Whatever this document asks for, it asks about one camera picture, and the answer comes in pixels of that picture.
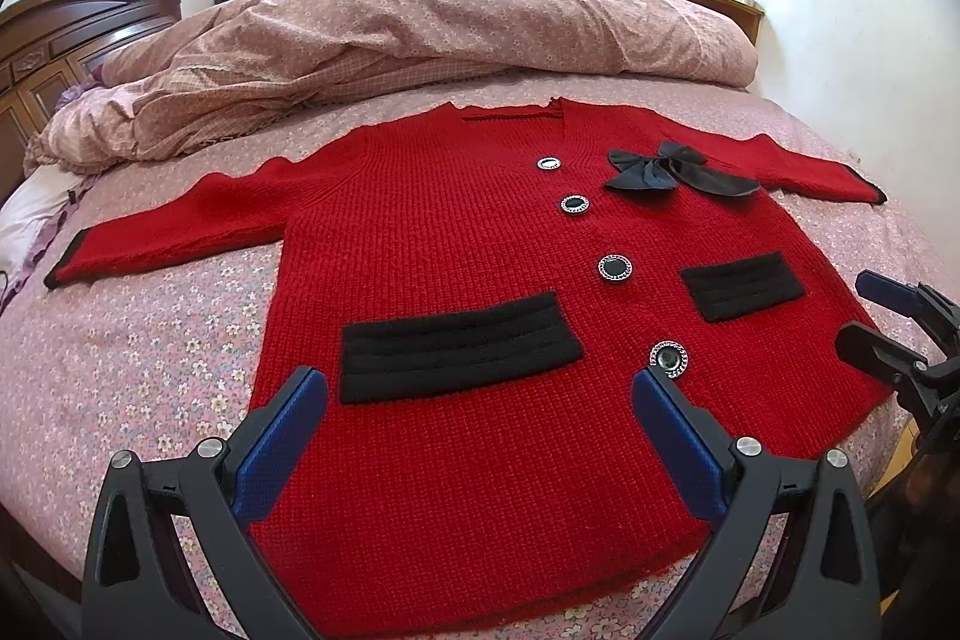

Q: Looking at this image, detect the pink floral duvet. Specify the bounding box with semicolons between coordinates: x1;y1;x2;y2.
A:
23;0;758;174

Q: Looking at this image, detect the pink floral bed sheet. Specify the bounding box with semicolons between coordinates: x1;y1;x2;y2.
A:
2;71;958;638

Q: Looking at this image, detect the white and purple pillow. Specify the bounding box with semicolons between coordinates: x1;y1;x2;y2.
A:
2;166;98;308

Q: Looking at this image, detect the red knit cardigan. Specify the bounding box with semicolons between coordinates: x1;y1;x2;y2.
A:
46;99;885;638

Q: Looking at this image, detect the dark wooden headboard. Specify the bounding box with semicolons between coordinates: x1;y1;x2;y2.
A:
0;0;182;197

